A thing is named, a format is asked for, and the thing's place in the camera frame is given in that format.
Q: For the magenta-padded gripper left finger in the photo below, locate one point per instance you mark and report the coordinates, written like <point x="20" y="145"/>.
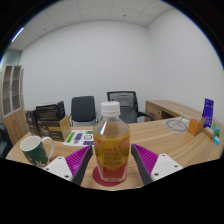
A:
<point x="75" y="163"/>

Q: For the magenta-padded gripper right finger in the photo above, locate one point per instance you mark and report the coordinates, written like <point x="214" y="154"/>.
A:
<point x="150" y="163"/>

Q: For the orange drink bottle white cap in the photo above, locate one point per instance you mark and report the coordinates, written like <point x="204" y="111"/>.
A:
<point x="111" y="150"/>

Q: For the white leaflet with coloured print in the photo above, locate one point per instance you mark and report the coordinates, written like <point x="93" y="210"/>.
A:
<point x="80" y="138"/>

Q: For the flat round red coaster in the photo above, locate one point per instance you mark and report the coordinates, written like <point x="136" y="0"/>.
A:
<point x="100" y="180"/>

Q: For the brown box with tan side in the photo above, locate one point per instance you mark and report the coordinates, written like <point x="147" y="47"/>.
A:
<point x="53" y="130"/>

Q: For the green and red printed mug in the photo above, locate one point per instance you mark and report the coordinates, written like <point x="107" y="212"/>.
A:
<point x="35" y="151"/>

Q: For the round grey ringed pad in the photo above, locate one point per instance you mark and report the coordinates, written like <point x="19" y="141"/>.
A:
<point x="176" y="125"/>

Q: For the black padded chair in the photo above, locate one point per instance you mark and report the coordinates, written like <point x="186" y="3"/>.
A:
<point x="83" y="110"/>

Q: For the wooden side desk with drawers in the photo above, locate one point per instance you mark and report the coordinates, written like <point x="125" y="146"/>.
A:
<point x="166" y="108"/>

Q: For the orange box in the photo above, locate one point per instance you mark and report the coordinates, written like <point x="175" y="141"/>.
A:
<point x="195" y="126"/>

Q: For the black mesh office chair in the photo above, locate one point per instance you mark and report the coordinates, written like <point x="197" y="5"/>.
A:
<point x="126" y="106"/>

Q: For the small tan box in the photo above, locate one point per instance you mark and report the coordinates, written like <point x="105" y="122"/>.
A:
<point x="208" y="132"/>

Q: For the small blue box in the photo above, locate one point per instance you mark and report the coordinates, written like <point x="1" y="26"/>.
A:
<point x="217" y="140"/>

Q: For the black leather sofa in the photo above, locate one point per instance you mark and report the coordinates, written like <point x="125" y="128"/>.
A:
<point x="4" y="141"/>

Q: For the small green box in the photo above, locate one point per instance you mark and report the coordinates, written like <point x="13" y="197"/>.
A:
<point x="216" y="129"/>

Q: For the tall purple box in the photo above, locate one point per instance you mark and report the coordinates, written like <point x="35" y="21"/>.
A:
<point x="208" y="112"/>

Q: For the wooden shelf unit glass doors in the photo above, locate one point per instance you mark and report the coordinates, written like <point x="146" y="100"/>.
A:
<point x="13" y="103"/>

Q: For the small square ceiling light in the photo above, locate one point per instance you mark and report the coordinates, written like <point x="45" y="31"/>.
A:
<point x="17" y="35"/>

